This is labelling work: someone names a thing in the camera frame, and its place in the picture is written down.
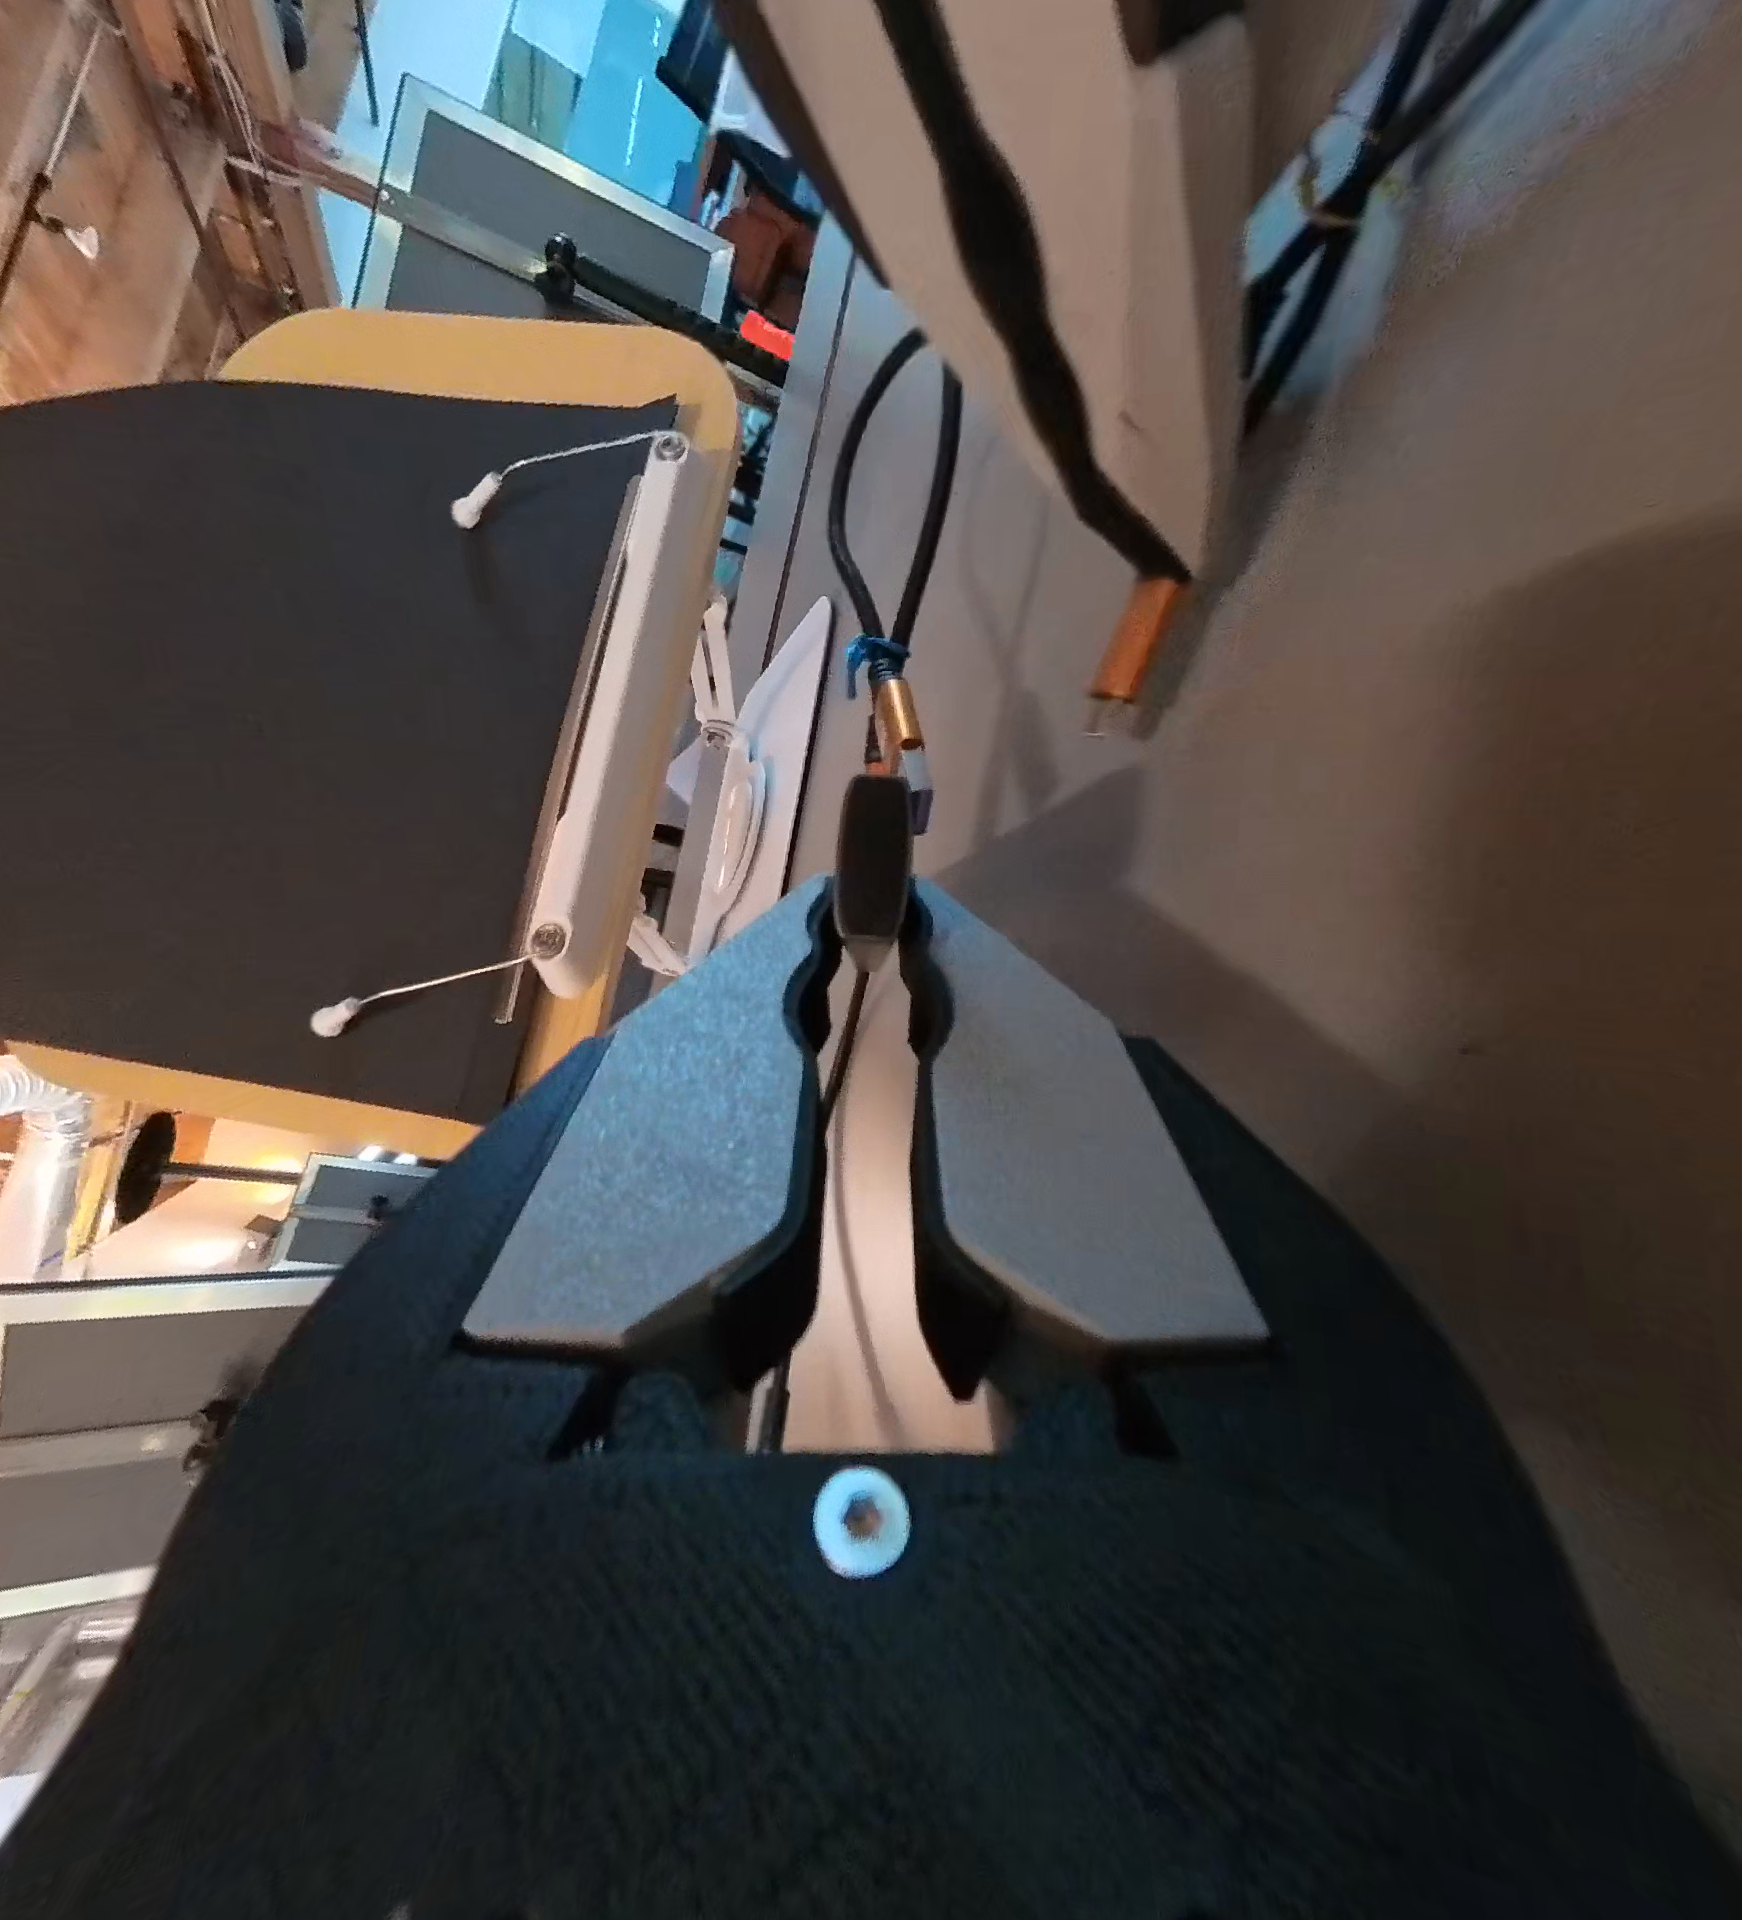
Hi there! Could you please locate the black floor lamp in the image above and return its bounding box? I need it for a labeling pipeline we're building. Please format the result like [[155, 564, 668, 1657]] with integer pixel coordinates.
[[110, 1110, 437, 1220]]

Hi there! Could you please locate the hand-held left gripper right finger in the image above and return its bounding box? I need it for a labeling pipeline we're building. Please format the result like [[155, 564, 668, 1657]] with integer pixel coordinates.
[[893, 884, 1275, 1404]]

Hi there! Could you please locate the silver air duct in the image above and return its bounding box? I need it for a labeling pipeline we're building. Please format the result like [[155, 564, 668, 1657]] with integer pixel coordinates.
[[0, 1058, 101, 1279]]

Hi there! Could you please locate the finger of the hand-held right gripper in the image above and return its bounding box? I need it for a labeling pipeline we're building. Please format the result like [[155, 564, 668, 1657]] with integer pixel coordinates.
[[721, 0, 1163, 584], [945, 0, 1251, 584]]

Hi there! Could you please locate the black-faced wooden board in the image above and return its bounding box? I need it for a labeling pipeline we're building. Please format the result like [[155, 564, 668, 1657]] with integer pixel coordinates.
[[0, 312, 742, 1129]]

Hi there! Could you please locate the grey framed partition panel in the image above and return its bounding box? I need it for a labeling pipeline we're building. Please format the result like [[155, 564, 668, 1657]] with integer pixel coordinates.
[[0, 1151, 430, 1638], [373, 79, 735, 324]]

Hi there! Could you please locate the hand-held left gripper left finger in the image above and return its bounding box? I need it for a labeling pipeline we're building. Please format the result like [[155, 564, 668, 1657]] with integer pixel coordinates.
[[459, 876, 836, 1404]]

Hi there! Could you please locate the black cable with gold plugs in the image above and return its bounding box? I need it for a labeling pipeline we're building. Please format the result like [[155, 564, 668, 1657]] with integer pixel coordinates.
[[827, 0, 1547, 843]]

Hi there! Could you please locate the white-tipped thin cord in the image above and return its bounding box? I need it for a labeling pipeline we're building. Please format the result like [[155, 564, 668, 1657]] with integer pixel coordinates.
[[308, 928, 571, 1042], [447, 432, 681, 529]]

